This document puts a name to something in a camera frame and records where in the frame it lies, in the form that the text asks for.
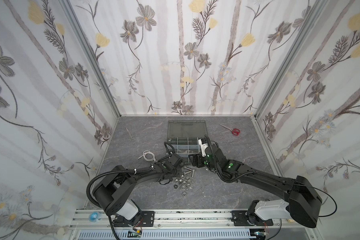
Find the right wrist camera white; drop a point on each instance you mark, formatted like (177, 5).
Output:
(203, 144)

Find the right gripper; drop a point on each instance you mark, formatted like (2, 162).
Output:
(197, 159)

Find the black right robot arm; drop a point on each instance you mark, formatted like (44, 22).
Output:
(298, 199)

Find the red handled scissors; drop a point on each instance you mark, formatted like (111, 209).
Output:
(234, 131)

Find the aluminium mounting rail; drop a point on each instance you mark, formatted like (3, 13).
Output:
(180, 220)

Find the grey plastic organizer box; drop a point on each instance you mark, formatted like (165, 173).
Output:
(184, 136)

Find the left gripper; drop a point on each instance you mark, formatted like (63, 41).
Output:
(176, 160)

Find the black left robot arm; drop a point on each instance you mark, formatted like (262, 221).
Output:
(111, 190)

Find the white perforated cable duct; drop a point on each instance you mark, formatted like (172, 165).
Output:
(184, 234)

